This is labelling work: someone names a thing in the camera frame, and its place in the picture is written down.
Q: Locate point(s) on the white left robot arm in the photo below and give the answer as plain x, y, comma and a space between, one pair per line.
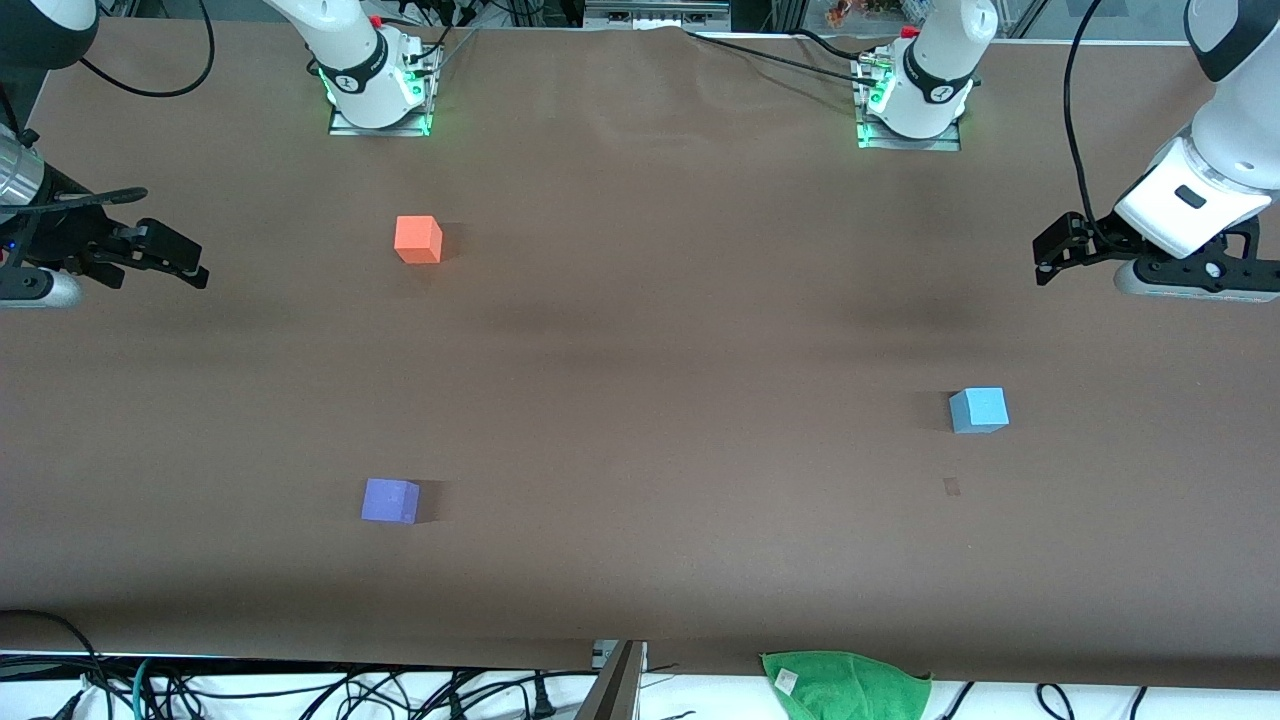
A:
935, 60

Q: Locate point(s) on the black power plug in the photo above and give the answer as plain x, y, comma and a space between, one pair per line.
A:
542, 700

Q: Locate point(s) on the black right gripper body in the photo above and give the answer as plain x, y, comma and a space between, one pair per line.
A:
52, 228

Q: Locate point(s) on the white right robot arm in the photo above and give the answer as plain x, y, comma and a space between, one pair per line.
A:
345, 50

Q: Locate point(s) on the purple foam block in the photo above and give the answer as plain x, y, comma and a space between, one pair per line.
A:
390, 500

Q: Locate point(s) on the aluminium frame rail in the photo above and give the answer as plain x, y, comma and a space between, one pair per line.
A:
655, 12

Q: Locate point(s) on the green cloth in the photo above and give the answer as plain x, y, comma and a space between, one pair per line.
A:
850, 690

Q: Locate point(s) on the grey metal post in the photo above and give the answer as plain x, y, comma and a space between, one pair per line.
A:
612, 690

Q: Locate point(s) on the orange foam block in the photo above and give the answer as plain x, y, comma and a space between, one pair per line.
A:
418, 240

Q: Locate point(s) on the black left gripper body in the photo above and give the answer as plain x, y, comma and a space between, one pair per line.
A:
1092, 243

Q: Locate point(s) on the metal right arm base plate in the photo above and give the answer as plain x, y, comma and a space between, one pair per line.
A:
345, 130

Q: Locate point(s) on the light blue foam block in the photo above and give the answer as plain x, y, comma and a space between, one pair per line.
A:
978, 410

